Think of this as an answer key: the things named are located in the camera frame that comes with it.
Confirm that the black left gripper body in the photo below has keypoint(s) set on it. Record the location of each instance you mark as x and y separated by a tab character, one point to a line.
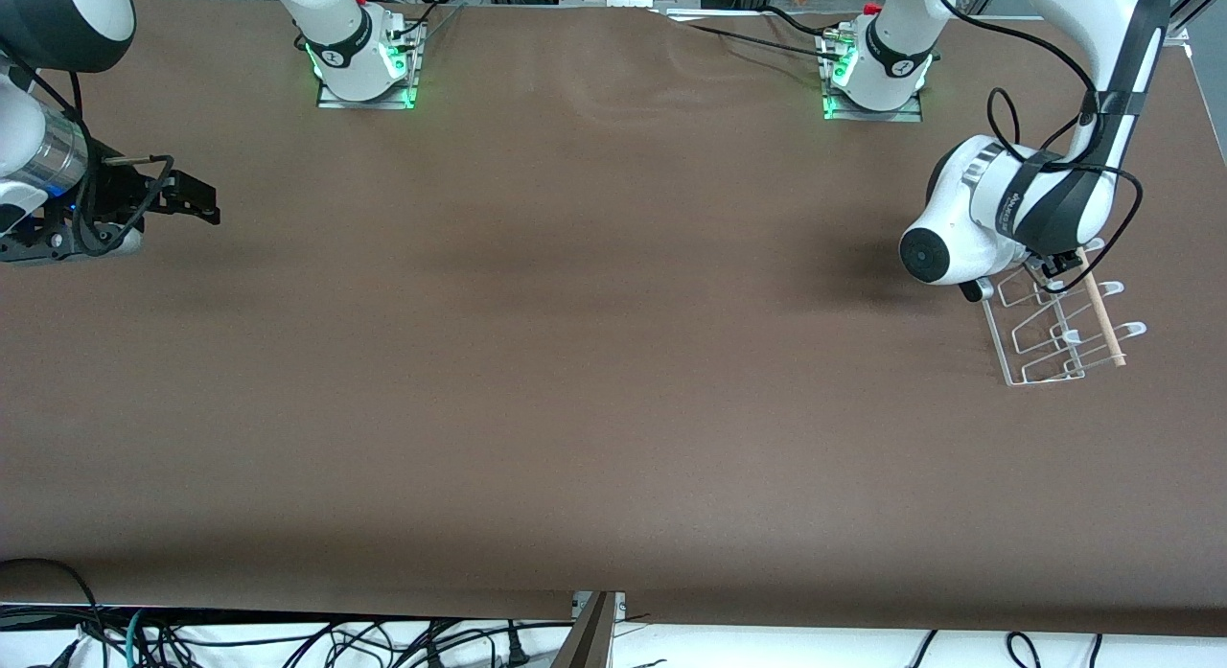
1058	262

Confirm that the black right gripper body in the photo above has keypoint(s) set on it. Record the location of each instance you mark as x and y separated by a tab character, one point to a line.
117	197

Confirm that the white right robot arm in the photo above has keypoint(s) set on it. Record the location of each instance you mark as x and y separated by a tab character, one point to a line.
335	26

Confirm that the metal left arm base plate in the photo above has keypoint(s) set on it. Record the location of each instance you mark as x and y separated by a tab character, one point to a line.
911	112

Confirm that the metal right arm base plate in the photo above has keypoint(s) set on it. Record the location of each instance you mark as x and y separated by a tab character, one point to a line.
414	74

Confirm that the aluminium frame profile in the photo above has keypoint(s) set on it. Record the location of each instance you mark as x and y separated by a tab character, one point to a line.
1184	16

